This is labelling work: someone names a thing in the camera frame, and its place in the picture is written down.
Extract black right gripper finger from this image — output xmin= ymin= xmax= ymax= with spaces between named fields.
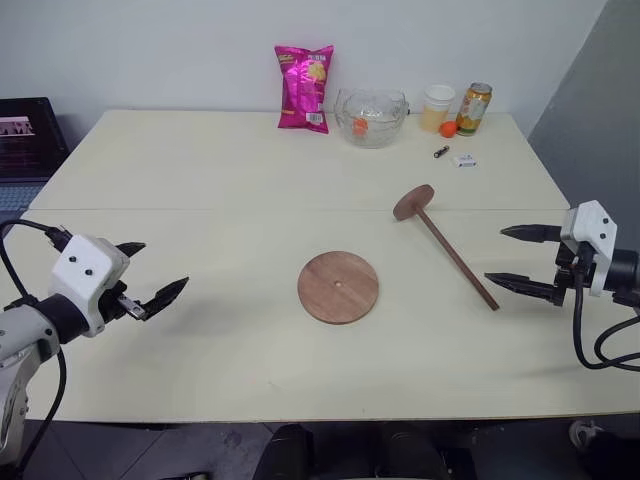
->
xmin=483 ymin=272 xmax=564 ymax=307
xmin=499 ymin=224 xmax=565 ymax=246

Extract clear glass bowl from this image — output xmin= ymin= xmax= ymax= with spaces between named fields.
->
xmin=334 ymin=87 xmax=411 ymax=150

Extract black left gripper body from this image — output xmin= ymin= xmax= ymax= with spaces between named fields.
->
xmin=94 ymin=280 xmax=147 ymax=323

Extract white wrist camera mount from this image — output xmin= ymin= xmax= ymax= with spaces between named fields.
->
xmin=559 ymin=200 xmax=618 ymax=298
xmin=48 ymin=234 xmax=131 ymax=338

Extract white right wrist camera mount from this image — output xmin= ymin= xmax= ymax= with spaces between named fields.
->
xmin=559 ymin=200 xmax=618 ymax=298

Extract plastic cup with juice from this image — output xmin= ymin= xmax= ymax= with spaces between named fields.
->
xmin=419 ymin=84 xmax=456 ymax=135

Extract black laptop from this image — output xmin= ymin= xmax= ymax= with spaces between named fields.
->
xmin=0 ymin=96 xmax=71 ymax=214

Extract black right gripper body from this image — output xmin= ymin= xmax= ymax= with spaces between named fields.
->
xmin=552 ymin=240 xmax=594 ymax=306

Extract round wooden base disc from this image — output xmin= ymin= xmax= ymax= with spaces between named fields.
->
xmin=297 ymin=250 xmax=381 ymax=326

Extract grey caster wheel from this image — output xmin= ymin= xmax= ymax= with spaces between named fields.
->
xmin=568 ymin=418 xmax=601 ymax=450

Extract wooden stick with disc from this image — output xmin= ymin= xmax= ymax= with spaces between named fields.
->
xmin=392 ymin=184 xmax=501 ymax=313

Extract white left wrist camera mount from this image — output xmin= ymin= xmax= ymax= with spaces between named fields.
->
xmin=48 ymin=234 xmax=131 ymax=338

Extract pink chip bag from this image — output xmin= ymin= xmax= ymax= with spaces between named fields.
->
xmin=273 ymin=44 xmax=335 ymax=135

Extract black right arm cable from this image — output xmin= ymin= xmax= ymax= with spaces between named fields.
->
xmin=572 ymin=254 xmax=640 ymax=371

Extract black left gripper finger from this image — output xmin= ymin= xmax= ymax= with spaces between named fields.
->
xmin=141 ymin=276 xmax=191 ymax=322
xmin=112 ymin=242 xmax=147 ymax=260

